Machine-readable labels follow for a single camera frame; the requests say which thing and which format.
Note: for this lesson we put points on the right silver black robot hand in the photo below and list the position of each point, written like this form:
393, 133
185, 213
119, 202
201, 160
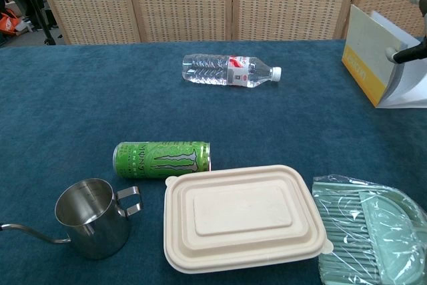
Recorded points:
408, 54

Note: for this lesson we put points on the white book with yellow cover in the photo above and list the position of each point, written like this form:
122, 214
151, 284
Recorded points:
370, 48

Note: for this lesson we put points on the green dustpan in plastic wrap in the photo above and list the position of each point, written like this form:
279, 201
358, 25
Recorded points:
373, 228

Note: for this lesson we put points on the clear plastic water bottle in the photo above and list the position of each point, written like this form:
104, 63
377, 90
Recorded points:
220, 69

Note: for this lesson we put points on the beige lidded lunch box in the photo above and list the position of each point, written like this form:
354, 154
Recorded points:
243, 215

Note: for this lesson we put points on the woven wooden folding screen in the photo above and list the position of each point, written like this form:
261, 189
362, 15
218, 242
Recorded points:
183, 1

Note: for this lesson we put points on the green energy drink can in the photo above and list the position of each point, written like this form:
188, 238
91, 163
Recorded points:
160, 159

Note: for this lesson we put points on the blue carpet table mat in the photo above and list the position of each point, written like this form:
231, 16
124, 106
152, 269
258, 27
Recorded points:
100, 104

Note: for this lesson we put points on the steel gooseneck pitcher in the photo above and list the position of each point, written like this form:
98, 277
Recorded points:
96, 228

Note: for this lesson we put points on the black tripod stand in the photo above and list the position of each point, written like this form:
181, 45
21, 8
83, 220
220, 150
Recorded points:
41, 14

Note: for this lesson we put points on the orange bag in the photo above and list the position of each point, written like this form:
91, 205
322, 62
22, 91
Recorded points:
8, 21

